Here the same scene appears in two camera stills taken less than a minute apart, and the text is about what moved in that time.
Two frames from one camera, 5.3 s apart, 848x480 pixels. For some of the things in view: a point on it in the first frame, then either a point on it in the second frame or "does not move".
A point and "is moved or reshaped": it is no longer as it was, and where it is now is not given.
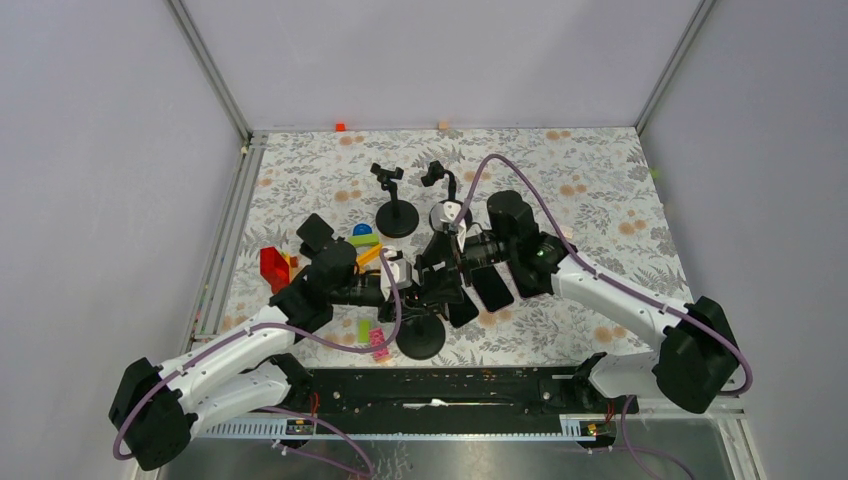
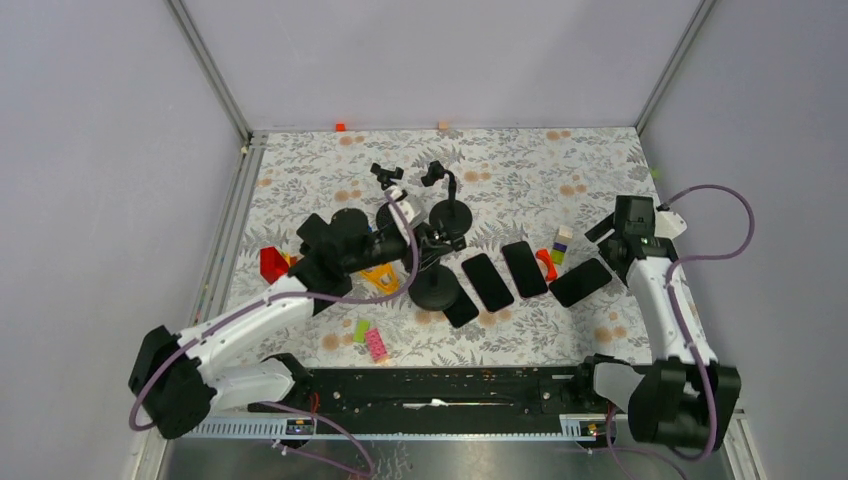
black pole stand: [420, 337] is moved or reshaped
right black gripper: [443, 247] -> [602, 229]
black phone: [445, 286] is moved or reshaped
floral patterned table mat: [443, 247] does not move
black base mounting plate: [450, 393] does not move
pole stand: [394, 218] does not move
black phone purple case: [531, 282] does not move
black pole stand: [447, 213] does not move
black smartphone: [491, 288] does not move
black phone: [464, 312] does not move
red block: [277, 267] does not move
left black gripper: [412, 298] -> [431, 236]
